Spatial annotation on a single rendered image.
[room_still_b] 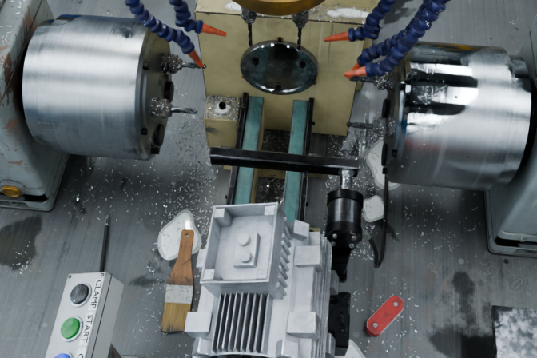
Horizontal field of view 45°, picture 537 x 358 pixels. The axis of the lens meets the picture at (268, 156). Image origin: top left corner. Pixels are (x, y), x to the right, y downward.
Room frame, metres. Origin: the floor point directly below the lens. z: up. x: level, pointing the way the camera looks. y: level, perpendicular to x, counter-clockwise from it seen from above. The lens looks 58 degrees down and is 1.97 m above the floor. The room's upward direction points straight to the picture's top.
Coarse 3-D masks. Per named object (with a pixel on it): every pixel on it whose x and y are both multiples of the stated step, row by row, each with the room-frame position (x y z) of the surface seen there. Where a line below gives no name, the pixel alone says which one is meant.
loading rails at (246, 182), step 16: (256, 112) 0.75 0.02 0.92; (304, 112) 0.75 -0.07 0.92; (240, 128) 0.71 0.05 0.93; (256, 128) 0.71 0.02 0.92; (304, 128) 0.71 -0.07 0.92; (240, 144) 0.67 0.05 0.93; (256, 144) 0.68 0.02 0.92; (240, 176) 0.60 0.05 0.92; (256, 176) 0.64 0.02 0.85; (272, 176) 0.67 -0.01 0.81; (288, 176) 0.60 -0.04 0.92; (304, 176) 0.60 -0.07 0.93; (320, 176) 0.67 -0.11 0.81; (240, 192) 0.57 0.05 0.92; (288, 192) 0.57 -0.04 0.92; (304, 192) 0.57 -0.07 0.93; (288, 208) 0.54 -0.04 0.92; (304, 208) 0.53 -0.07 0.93
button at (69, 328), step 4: (68, 320) 0.28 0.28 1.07; (72, 320) 0.28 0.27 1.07; (76, 320) 0.28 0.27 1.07; (64, 324) 0.28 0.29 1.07; (68, 324) 0.28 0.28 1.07; (72, 324) 0.28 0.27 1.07; (76, 324) 0.28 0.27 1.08; (64, 328) 0.27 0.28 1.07; (68, 328) 0.27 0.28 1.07; (72, 328) 0.27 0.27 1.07; (76, 328) 0.27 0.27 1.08; (64, 332) 0.27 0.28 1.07; (68, 332) 0.26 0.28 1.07; (72, 332) 0.26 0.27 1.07; (76, 332) 0.26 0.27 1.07; (64, 336) 0.26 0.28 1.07; (68, 336) 0.26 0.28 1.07; (72, 336) 0.26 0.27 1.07
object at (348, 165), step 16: (224, 160) 0.58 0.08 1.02; (240, 160) 0.57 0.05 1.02; (256, 160) 0.57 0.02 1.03; (272, 160) 0.57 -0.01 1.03; (288, 160) 0.57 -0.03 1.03; (304, 160) 0.57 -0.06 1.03; (320, 160) 0.57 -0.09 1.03; (336, 160) 0.57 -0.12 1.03; (352, 160) 0.57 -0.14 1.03; (352, 176) 0.55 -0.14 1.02
